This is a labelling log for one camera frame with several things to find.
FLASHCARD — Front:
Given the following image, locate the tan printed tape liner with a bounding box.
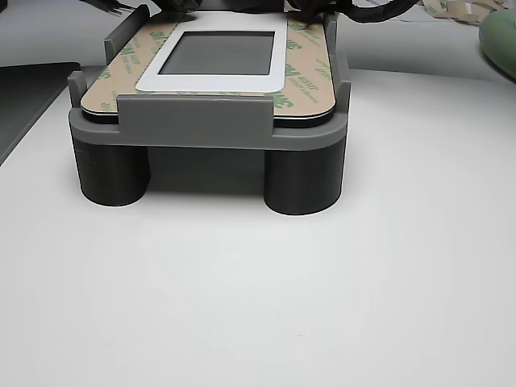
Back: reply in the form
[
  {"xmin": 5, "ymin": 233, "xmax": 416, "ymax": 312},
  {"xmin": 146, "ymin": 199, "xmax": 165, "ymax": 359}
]
[{"xmin": 82, "ymin": 15, "xmax": 336, "ymax": 118}]

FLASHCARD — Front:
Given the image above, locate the pale green rounded object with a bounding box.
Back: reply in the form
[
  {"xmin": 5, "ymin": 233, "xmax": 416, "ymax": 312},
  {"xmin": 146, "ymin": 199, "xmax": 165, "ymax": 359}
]
[{"xmin": 478, "ymin": 10, "xmax": 516, "ymax": 84}]

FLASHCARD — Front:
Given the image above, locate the pile of peeled tape liners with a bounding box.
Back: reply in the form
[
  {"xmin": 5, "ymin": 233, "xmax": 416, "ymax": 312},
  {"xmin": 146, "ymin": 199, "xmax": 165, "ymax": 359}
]
[{"xmin": 421, "ymin": 0, "xmax": 516, "ymax": 27}]

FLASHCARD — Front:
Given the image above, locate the dark gray idle machine assembly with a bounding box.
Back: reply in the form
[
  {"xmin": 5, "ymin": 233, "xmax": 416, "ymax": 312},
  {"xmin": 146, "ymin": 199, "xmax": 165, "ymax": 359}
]
[{"xmin": 151, "ymin": 0, "xmax": 352, "ymax": 29}]

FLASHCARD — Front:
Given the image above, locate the panel with tan adhesive liner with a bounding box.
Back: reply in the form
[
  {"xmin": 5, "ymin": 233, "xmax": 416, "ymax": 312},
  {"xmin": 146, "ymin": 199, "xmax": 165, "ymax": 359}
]
[{"xmin": 80, "ymin": 10, "xmax": 336, "ymax": 129}]

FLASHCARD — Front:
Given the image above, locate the dark gray rectangular mat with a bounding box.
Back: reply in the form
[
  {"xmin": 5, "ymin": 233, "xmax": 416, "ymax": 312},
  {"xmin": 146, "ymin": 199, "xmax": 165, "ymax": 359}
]
[{"xmin": 0, "ymin": 60, "xmax": 81, "ymax": 166}]

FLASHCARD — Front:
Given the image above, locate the black braided looped cable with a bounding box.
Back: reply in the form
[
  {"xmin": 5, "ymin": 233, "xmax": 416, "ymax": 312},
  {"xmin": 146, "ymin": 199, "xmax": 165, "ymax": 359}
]
[{"xmin": 346, "ymin": 0, "xmax": 422, "ymax": 26}]

